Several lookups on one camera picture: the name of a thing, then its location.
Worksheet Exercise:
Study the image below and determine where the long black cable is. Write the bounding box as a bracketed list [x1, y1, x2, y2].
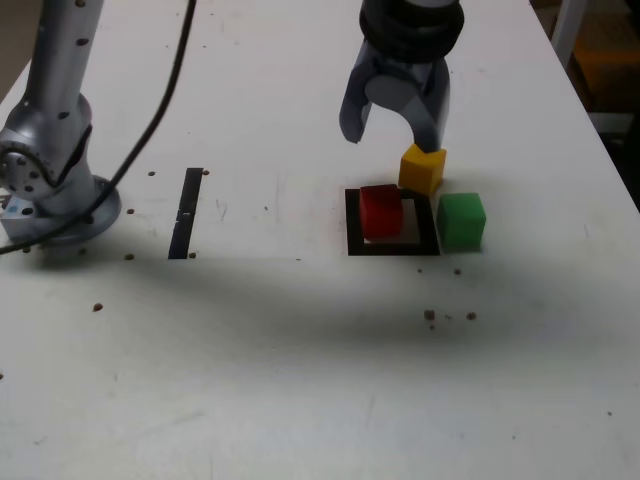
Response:
[0, 0, 198, 255]

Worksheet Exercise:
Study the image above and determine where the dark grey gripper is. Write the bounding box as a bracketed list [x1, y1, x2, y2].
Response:
[337, 42, 455, 154]

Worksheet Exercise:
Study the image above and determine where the white metal frame leg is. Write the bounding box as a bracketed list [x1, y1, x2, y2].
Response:
[549, 0, 592, 67]

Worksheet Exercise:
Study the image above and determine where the yellow cube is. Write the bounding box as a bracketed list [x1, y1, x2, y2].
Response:
[398, 143, 448, 196]

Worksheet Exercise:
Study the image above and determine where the grey box with blue dot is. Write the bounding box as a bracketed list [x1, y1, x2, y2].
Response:
[0, 195, 37, 239]

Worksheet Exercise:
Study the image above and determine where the black tape square outline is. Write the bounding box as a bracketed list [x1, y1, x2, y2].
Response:
[344, 187, 441, 257]

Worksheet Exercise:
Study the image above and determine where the red cube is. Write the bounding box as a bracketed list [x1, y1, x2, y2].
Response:
[359, 183, 404, 241]

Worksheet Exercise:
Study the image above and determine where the green cube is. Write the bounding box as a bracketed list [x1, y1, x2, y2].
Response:
[436, 192, 487, 253]

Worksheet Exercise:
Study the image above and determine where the black tape strip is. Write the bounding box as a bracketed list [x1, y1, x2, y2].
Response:
[167, 167, 205, 260]

